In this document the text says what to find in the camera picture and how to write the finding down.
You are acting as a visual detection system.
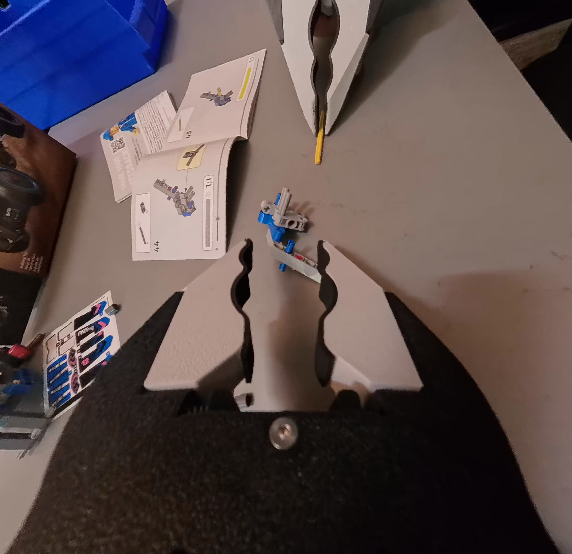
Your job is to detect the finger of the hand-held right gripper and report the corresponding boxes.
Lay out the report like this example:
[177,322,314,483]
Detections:
[324,0,393,136]
[263,0,323,136]

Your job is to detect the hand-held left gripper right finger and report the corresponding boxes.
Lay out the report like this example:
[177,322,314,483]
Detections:
[315,240,423,392]

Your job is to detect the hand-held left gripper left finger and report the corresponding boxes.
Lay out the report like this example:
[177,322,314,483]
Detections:
[144,239,255,405]

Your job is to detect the grey and blue lego assembly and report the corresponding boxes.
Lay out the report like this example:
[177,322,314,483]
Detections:
[257,188,323,285]

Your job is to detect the open lego instruction booklet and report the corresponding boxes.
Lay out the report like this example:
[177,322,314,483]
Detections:
[131,49,267,262]

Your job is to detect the lego sticker sheet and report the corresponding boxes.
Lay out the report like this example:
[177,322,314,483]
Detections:
[42,290,122,419]

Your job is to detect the pile of loose lego parts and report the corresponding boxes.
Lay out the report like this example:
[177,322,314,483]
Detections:
[0,333,47,406]

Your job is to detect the lego set cardboard box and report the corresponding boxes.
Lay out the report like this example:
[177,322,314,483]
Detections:
[0,103,77,345]

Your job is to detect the blue plastic storage bin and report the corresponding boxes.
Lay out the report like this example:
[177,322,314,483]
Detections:
[0,0,170,71]
[0,6,155,131]

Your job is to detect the small printed leaflet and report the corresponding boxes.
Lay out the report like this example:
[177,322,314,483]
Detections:
[99,90,178,204]

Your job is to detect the brown wooden furniture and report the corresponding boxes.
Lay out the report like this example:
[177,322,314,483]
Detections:
[498,18,572,70]

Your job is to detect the grey parts tray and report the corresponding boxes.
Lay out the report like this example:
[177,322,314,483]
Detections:
[0,404,56,460]

